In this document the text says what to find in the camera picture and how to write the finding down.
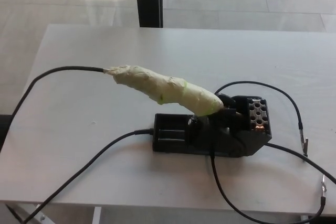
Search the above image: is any tape-wrapped soldering iron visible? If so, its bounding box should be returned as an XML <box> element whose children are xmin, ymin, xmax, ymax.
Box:
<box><xmin>103</xmin><ymin>64</ymin><xmax>224</xmax><ymax>117</ymax></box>

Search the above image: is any black soldering iron stand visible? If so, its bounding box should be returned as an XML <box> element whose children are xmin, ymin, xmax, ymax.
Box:
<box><xmin>152</xmin><ymin>93</ymin><xmax>274</xmax><ymax>158</ymax></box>

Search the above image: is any white table leg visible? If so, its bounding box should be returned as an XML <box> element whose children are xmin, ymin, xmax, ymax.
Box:
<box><xmin>91</xmin><ymin>206</ymin><xmax>102</xmax><ymax>224</ymax></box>

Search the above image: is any black furniture piece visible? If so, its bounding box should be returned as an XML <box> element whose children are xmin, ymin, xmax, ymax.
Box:
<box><xmin>0</xmin><ymin>114</ymin><xmax>13</xmax><ymax>151</ymax></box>

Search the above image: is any black plugged stand cable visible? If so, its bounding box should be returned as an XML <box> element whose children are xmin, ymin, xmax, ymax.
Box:
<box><xmin>25</xmin><ymin>128</ymin><xmax>155</xmax><ymax>224</ymax></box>

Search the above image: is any black soldering iron cable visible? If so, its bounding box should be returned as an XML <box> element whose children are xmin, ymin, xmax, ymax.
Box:
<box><xmin>0</xmin><ymin>66</ymin><xmax>107</xmax><ymax>156</ymax></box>

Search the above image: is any black thick stand cable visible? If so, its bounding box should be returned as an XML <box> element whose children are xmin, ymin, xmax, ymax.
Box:
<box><xmin>266</xmin><ymin>142</ymin><xmax>336</xmax><ymax>183</ymax></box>

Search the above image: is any white table frame bracket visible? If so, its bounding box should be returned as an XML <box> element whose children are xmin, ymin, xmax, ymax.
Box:
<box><xmin>26</xmin><ymin>204</ymin><xmax>51</xmax><ymax>224</ymax></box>

